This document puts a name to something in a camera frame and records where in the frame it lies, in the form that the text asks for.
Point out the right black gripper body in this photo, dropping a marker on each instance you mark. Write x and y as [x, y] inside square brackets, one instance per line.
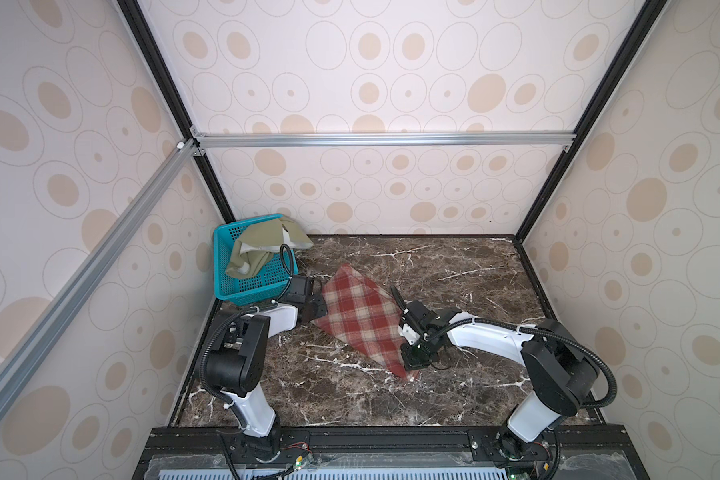
[417, 355]

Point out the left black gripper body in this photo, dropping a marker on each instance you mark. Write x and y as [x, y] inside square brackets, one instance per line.
[314, 309]

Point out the red plaid skirt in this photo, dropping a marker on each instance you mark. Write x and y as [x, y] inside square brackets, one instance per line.
[361, 314]

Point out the olive green skirt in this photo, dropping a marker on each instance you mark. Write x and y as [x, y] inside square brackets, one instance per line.
[260, 242]

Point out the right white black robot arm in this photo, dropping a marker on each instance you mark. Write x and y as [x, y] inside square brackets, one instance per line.
[565, 375]

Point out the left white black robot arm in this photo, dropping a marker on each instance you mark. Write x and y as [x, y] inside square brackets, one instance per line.
[232, 359]

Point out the horizontal aluminium back rail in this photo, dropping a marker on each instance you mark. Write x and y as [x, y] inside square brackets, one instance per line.
[396, 139]

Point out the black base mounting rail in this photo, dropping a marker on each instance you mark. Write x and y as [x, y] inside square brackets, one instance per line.
[567, 452]

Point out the diagonal aluminium left rail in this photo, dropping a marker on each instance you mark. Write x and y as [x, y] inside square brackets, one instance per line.
[23, 362]

